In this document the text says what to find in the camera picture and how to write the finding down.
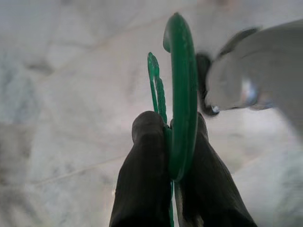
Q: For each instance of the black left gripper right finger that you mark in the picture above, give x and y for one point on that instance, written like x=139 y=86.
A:
x=213 y=189

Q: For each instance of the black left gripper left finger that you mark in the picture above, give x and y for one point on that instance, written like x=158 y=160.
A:
x=142 y=177

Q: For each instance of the green plastic hanger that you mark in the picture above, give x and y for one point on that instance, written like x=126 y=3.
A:
x=185 y=94

